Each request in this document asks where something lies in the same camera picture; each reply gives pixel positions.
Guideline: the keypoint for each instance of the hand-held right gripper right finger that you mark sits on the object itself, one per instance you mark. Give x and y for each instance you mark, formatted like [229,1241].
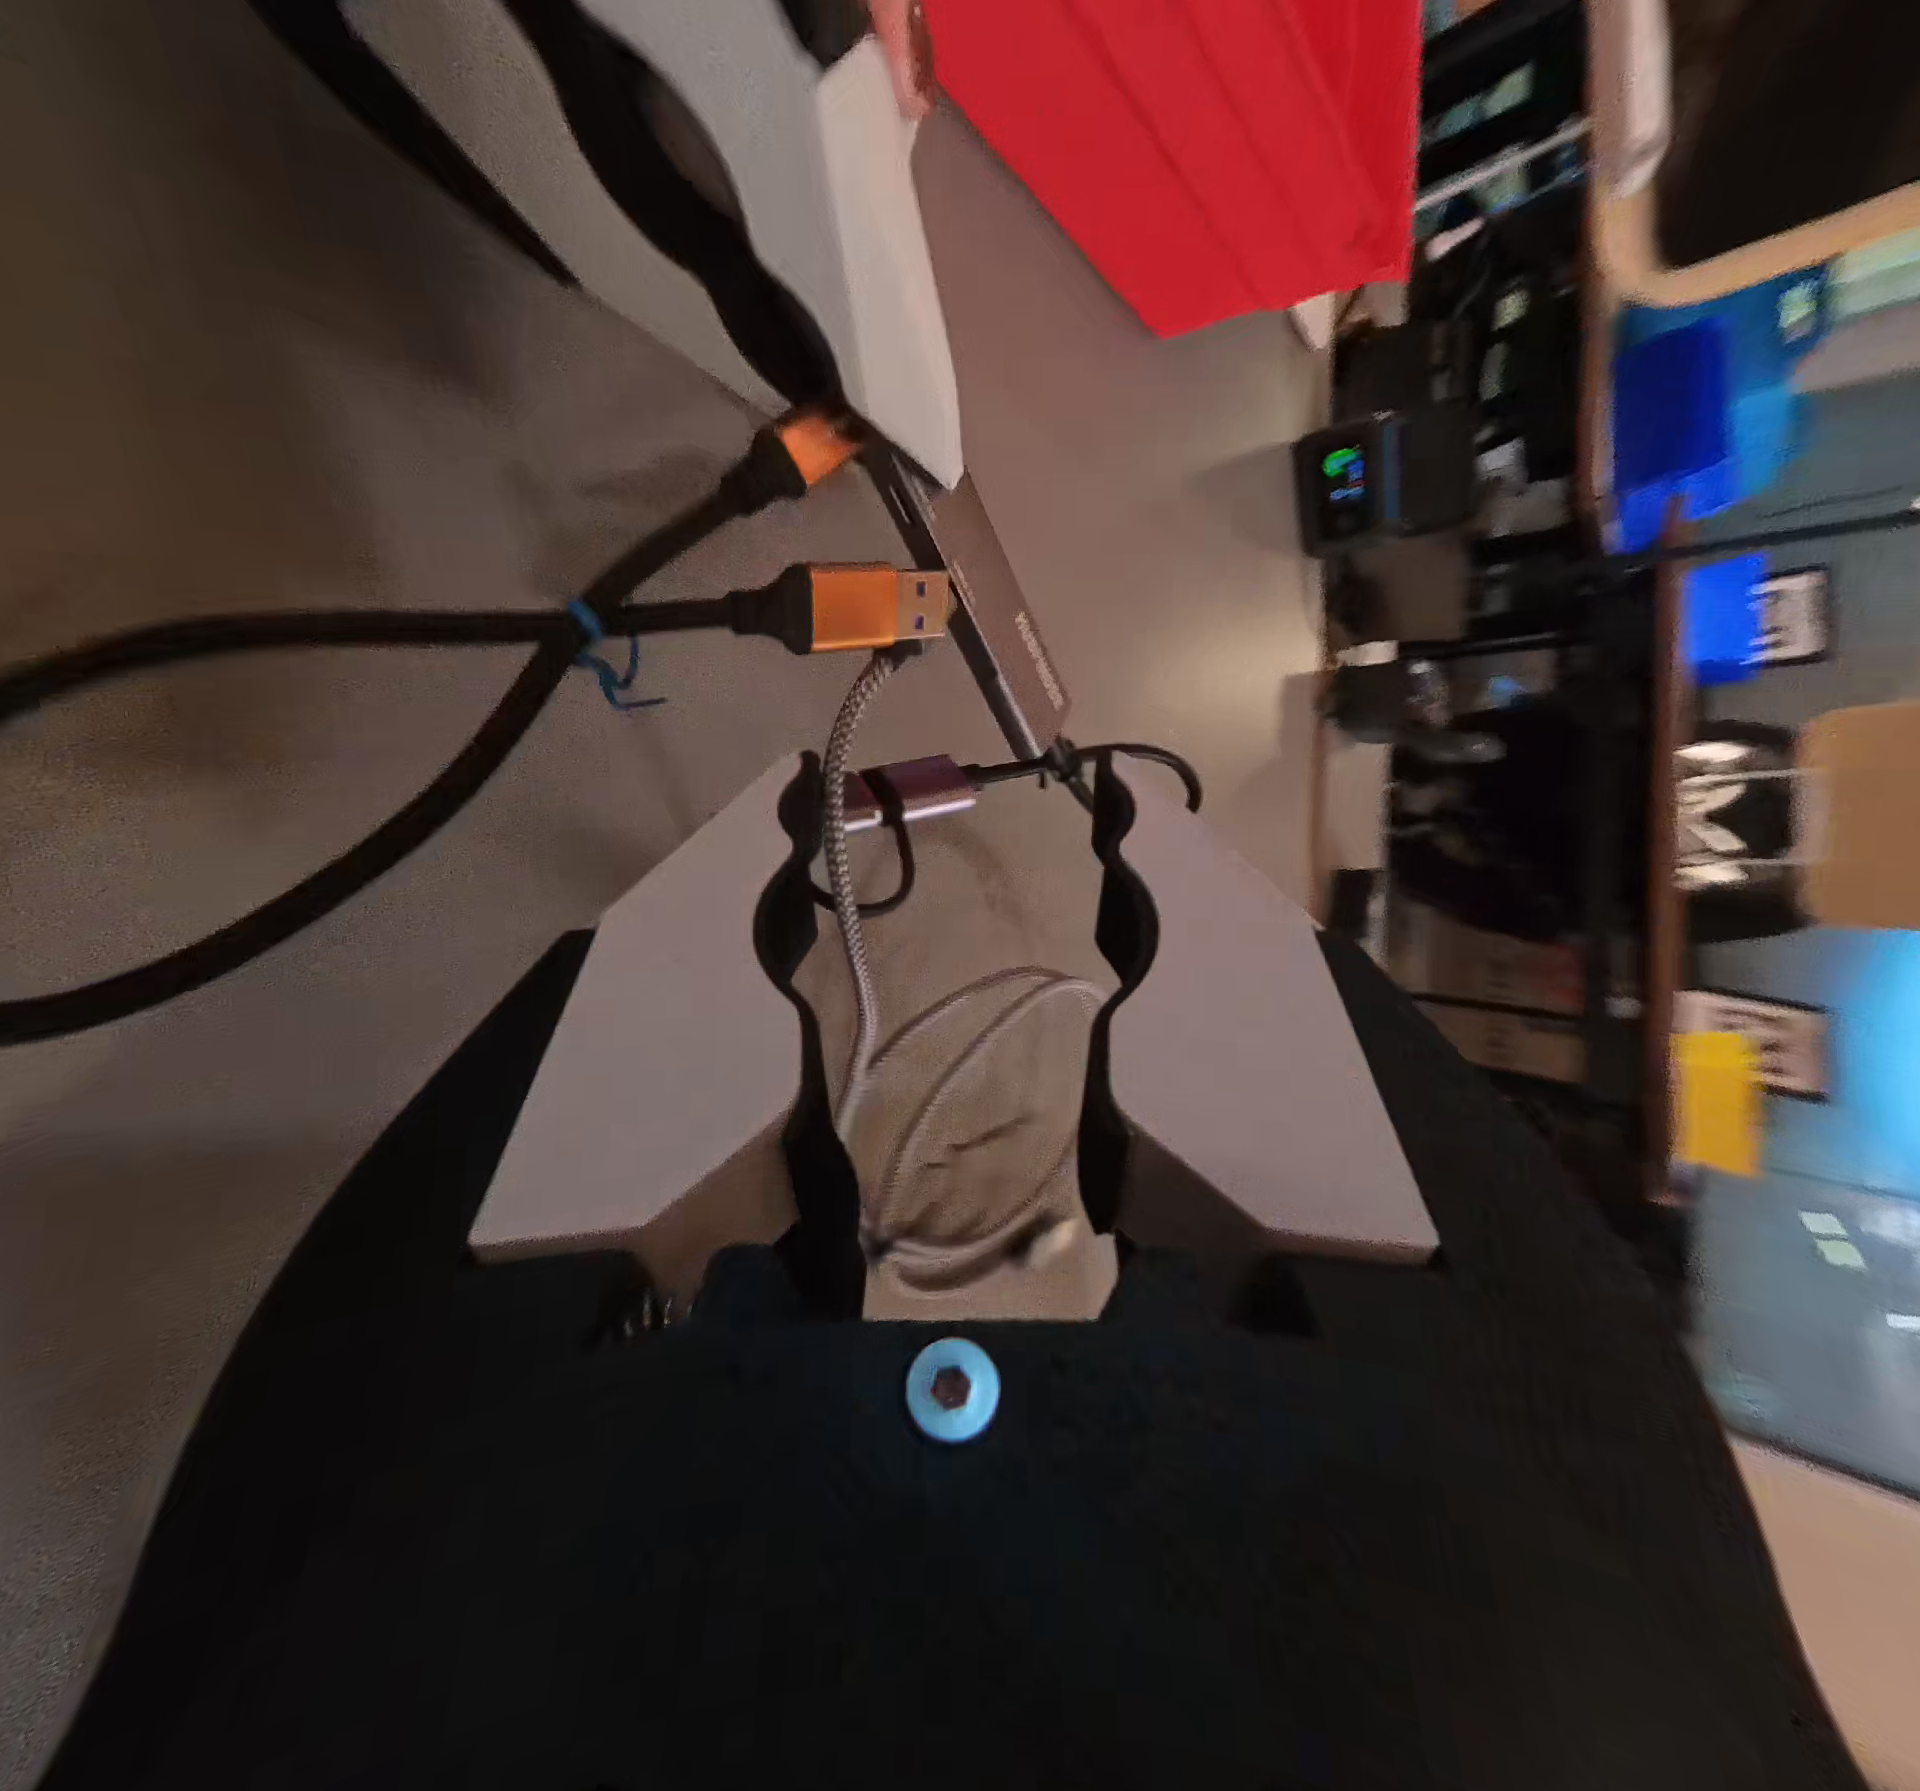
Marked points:
[1276,1070]

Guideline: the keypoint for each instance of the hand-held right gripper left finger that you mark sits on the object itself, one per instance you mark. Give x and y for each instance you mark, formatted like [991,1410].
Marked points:
[646,1070]

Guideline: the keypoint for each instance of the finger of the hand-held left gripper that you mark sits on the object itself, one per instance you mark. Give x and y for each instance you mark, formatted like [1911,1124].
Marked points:
[451,36]
[886,261]

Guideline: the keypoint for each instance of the red plastic bin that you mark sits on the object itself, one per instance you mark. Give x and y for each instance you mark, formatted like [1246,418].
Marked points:
[1169,96]

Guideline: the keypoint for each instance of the yellow plastic bin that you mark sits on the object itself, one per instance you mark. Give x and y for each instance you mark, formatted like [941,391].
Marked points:
[1714,1109]

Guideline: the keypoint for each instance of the printed tag sign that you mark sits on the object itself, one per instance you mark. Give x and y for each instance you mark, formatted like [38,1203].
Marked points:
[1792,613]
[1784,1041]

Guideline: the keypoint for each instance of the black power station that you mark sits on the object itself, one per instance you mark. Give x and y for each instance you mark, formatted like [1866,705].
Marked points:
[1380,484]

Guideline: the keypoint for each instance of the small blue plastic bin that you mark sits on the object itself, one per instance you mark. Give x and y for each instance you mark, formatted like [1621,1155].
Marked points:
[1725,622]

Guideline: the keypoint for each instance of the large blue plastic bin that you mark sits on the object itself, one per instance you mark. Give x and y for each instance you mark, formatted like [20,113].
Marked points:
[1674,425]

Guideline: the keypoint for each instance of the light blue tote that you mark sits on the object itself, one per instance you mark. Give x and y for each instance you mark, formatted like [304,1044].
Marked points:
[1784,319]

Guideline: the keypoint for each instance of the tablet with pale frame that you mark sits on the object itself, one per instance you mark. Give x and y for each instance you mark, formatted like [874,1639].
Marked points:
[1771,51]

